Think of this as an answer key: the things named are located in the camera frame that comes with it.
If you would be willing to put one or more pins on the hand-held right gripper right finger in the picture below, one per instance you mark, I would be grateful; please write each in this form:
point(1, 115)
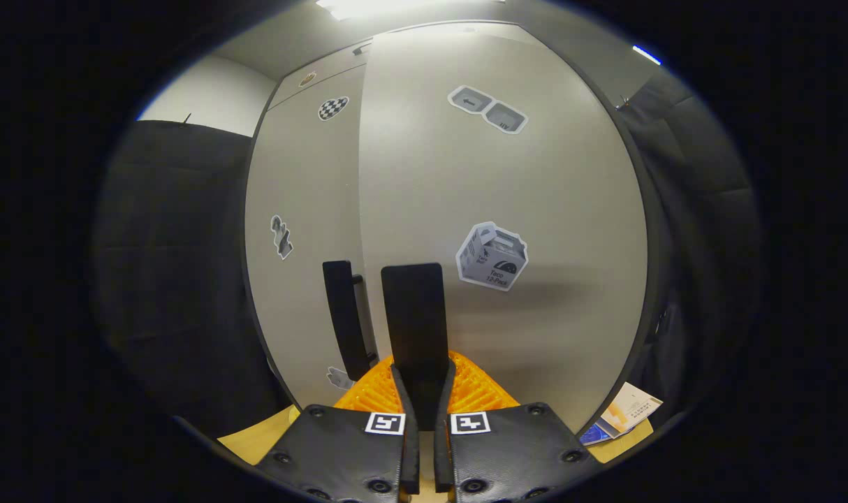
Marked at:
point(443, 454)

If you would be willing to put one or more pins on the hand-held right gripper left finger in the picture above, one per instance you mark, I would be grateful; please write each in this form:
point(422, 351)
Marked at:
point(410, 447)

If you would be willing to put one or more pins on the grey shoe cabinet door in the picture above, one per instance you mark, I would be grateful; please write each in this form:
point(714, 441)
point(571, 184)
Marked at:
point(557, 209)
point(305, 181)

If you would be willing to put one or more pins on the grey shoe cabinet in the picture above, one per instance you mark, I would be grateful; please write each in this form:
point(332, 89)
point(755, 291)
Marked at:
point(326, 66)

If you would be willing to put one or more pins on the beige book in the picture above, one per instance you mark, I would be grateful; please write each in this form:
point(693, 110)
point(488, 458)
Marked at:
point(633, 409)

